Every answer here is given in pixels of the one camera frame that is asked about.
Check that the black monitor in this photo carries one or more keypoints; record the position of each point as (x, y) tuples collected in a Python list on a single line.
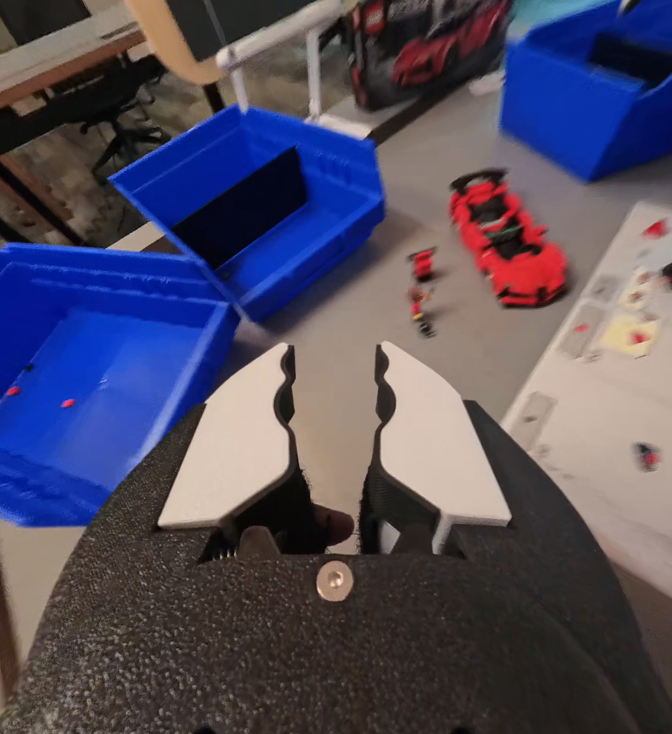
[(43, 17)]

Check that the red lego sports car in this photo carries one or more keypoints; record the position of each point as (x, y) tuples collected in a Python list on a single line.
[(508, 252)]

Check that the person's left hand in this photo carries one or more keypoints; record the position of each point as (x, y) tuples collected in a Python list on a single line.
[(336, 526)]

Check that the red lego door assembly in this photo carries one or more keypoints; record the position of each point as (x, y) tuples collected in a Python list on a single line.
[(423, 264)]

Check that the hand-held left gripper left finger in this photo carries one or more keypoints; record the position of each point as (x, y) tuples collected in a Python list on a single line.
[(232, 453)]

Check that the beige curved wooden panel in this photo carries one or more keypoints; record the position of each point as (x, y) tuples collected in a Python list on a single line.
[(169, 51)]

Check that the black bin divider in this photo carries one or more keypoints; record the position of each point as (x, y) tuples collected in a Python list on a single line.
[(634, 60), (244, 206)]

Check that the blue plastic storage bin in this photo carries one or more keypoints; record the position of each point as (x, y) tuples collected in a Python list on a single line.
[(112, 355), (324, 241), (554, 114)]

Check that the black panel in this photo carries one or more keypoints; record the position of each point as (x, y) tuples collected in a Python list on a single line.
[(227, 23)]

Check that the black office chair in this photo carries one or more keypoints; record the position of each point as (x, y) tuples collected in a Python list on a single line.
[(112, 97)]

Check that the white pipe frame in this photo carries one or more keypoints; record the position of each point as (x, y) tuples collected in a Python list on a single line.
[(313, 69)]

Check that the wooden desk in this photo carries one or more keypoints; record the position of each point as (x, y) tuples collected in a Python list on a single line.
[(37, 74)]

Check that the lego minifigure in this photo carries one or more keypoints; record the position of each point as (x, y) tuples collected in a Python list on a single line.
[(416, 309)]

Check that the lego instruction booklet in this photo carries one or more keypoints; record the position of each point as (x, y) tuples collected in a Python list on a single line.
[(599, 390)]

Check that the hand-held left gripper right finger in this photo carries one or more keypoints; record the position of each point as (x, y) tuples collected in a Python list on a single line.
[(433, 447)]

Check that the lego set box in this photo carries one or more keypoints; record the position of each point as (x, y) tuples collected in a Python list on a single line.
[(427, 57)]

